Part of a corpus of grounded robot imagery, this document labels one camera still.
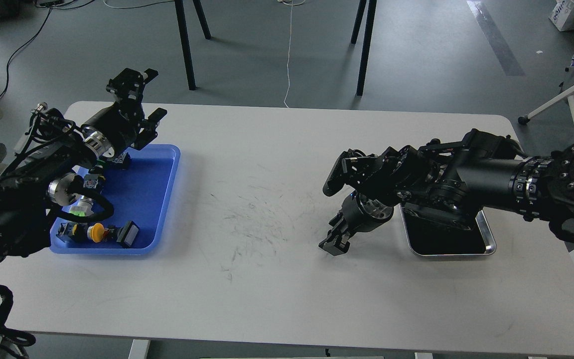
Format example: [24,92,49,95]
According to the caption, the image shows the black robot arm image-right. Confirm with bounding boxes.
[318,129,574,255]

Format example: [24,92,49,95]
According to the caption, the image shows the red mushroom push button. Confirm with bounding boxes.
[94,152,132,171]

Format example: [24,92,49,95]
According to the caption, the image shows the cardboard box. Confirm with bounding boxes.
[549,0,574,32]

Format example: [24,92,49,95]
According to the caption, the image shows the black table leg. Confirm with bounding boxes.
[356,0,377,96]
[173,0,197,91]
[193,0,212,40]
[349,0,367,45]

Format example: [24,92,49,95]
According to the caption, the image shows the black rectangular indicator switch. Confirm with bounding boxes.
[105,220,141,248]

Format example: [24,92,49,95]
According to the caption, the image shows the white floor cable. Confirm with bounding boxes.
[276,0,307,109]

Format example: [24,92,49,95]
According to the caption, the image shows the blue plastic tray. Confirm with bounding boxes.
[50,145,181,255]

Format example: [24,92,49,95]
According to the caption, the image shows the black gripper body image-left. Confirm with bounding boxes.
[82,103,148,158]

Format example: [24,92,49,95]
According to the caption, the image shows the black switch block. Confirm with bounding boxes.
[83,173,106,193]

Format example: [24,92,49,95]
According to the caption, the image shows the black floor cable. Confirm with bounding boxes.
[0,0,98,104]

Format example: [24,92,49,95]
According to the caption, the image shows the black table leg far right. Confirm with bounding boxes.
[349,0,367,45]

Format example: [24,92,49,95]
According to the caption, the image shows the image-left gripper finger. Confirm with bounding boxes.
[106,68,159,106]
[134,108,168,150]

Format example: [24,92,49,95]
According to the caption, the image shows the silver metal tray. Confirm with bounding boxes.
[401,207,497,258]

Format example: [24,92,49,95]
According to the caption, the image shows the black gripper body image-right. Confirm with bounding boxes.
[342,192,394,234]

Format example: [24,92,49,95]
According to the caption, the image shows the black table leg far left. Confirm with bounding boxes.
[193,0,212,40]

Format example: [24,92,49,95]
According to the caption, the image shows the yellow mushroom push button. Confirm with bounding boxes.
[57,222,107,244]

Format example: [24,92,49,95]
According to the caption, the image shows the green push button switch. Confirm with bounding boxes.
[68,196,94,216]

